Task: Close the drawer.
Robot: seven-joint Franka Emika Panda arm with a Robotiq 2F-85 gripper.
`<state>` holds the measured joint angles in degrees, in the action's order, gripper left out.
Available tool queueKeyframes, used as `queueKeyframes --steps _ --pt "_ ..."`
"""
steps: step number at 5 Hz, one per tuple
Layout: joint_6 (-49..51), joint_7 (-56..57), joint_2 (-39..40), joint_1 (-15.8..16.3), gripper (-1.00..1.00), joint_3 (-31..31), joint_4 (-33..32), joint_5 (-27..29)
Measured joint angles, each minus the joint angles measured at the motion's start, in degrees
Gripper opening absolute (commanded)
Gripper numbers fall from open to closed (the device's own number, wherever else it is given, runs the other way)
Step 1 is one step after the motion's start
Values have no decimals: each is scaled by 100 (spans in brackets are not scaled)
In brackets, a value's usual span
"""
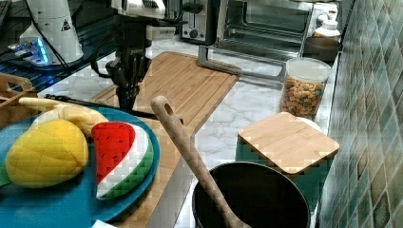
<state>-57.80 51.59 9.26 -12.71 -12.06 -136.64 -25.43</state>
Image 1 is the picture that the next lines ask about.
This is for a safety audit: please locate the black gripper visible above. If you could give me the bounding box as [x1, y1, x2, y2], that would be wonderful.
[111, 15, 151, 110]

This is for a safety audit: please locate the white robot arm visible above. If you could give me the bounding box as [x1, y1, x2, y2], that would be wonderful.
[21, 0, 165, 110]

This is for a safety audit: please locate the wooden spoon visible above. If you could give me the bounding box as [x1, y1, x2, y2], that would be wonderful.
[151, 96, 252, 228]

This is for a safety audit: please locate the plush banana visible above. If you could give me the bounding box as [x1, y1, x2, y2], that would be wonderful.
[18, 97, 108, 138]

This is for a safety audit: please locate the plush watermelon slice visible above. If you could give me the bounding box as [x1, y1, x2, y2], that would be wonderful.
[91, 122, 154, 200]

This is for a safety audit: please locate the bamboo cutting board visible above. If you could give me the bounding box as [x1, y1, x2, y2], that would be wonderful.
[88, 50, 240, 135]

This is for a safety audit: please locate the yellow plush mango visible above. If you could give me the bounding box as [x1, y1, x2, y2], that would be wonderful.
[5, 120, 89, 188]

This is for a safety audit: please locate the black two-slot toaster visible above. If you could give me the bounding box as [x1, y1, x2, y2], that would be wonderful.
[179, 0, 221, 46]

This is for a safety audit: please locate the wooden napkin holder box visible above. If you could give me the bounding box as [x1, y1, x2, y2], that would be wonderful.
[0, 73, 38, 129]

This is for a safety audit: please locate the blue plate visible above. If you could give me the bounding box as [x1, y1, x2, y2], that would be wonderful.
[0, 106, 162, 228]

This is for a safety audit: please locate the stainless toaster oven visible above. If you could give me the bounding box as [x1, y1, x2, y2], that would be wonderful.
[197, 0, 341, 82]

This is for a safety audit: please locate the teal canister with wooden lid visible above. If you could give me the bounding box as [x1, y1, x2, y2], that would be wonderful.
[236, 112, 339, 211]

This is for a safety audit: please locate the black utensil holder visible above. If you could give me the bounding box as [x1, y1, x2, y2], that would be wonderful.
[199, 161, 311, 228]

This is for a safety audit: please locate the clear jar of cereal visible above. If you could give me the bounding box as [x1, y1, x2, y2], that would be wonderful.
[279, 57, 332, 120]

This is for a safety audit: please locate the dark grey cup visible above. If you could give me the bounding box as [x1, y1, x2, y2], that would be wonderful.
[303, 37, 341, 62]

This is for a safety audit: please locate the white-capped supplement bottle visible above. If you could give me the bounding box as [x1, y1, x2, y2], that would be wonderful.
[313, 20, 341, 41]

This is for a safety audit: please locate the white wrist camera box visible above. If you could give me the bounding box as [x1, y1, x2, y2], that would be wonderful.
[145, 25, 176, 41]

